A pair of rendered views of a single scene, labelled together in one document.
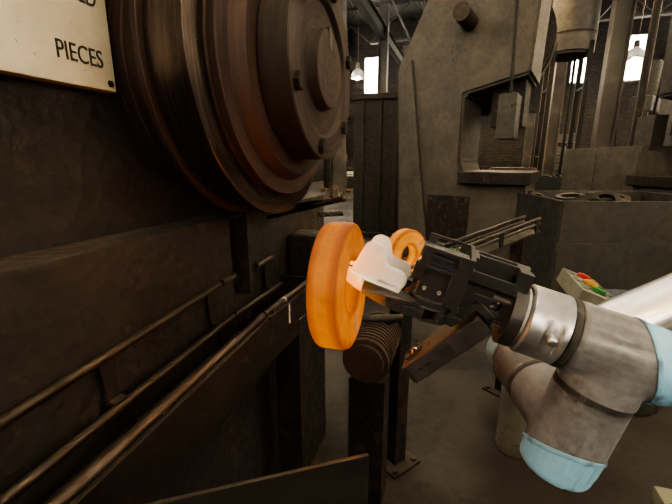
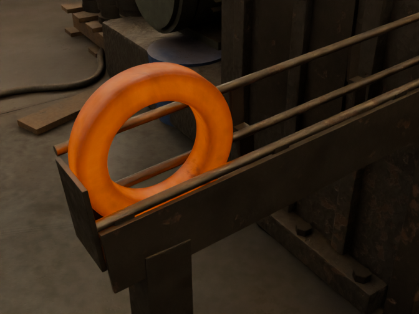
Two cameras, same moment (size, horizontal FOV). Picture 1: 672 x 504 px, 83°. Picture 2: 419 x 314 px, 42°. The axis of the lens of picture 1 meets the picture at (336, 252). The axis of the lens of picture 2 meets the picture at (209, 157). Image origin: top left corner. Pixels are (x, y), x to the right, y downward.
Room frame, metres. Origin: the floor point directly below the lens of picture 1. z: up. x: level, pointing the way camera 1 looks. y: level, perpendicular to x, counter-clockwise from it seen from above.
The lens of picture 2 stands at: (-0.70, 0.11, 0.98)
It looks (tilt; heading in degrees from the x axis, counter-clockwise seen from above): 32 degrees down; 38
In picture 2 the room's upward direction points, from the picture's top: straight up
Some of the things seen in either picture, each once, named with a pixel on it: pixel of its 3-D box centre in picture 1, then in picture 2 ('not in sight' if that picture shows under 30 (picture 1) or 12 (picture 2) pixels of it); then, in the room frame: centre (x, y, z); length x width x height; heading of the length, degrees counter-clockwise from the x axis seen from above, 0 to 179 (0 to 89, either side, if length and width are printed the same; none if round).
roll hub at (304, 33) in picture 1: (315, 71); not in sight; (0.67, 0.03, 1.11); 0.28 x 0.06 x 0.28; 161
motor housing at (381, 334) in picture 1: (372, 407); not in sight; (0.97, -0.11, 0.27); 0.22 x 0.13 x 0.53; 161
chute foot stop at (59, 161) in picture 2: not in sight; (81, 215); (-0.41, 0.51, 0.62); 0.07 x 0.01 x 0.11; 71
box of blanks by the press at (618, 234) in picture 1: (599, 245); not in sight; (2.61, -1.87, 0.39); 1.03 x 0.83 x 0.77; 86
